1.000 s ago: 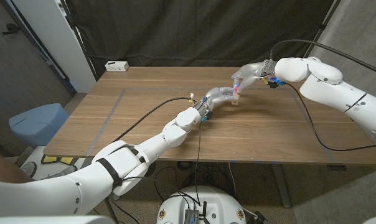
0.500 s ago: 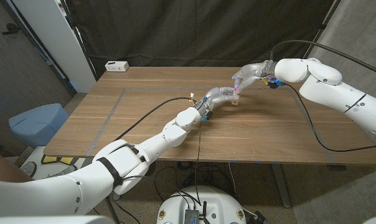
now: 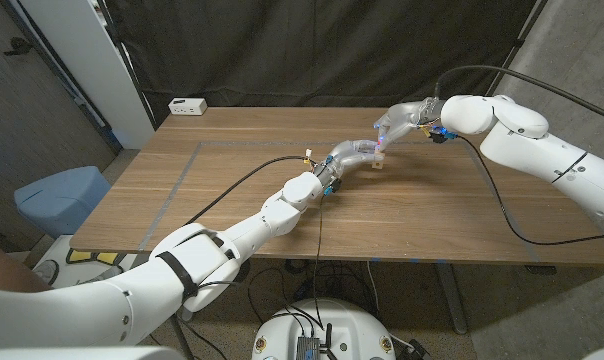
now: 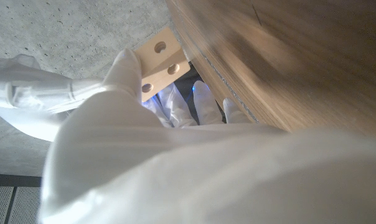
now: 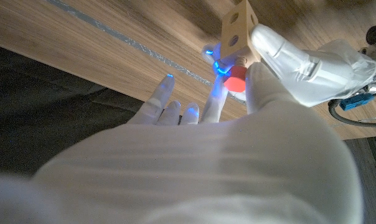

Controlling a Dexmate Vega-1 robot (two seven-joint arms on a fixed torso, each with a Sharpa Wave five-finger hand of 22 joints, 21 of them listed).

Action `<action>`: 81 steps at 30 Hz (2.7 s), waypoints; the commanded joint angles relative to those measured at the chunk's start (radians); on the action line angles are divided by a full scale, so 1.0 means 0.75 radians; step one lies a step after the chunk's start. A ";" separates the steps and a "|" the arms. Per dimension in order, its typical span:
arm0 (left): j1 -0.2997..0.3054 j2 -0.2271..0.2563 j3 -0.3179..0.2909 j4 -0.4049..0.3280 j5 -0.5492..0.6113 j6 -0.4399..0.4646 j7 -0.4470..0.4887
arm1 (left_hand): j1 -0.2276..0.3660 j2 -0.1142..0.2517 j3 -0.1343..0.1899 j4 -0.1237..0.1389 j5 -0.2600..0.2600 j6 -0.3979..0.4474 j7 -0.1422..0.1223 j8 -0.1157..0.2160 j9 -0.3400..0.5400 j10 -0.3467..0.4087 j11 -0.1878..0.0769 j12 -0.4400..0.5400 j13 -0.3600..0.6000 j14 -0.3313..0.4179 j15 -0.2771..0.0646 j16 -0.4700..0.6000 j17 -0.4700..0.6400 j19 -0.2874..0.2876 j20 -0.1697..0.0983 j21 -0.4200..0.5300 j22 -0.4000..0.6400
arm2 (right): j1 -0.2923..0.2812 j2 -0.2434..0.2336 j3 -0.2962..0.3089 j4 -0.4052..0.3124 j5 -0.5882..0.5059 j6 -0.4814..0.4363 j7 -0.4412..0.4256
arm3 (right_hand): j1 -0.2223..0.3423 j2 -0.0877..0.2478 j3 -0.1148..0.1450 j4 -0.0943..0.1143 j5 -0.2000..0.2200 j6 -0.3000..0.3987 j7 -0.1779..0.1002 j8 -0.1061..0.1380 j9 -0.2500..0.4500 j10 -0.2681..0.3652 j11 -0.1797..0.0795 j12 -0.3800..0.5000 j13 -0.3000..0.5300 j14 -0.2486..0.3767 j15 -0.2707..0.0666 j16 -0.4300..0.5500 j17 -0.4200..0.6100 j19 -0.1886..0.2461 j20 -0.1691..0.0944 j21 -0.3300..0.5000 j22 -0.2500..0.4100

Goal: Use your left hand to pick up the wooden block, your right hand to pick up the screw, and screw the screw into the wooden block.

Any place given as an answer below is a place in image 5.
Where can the red headed screw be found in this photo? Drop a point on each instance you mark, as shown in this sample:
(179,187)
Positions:
(235,81)

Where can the black backdrop cloth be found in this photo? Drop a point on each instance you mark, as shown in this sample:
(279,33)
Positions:
(35,109)

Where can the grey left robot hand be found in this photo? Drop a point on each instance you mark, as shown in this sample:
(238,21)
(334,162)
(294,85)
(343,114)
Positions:
(325,71)

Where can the small red-capped bottle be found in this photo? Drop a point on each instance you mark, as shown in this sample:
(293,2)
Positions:
(242,29)

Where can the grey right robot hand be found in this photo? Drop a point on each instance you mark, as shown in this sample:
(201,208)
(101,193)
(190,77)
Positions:
(175,174)

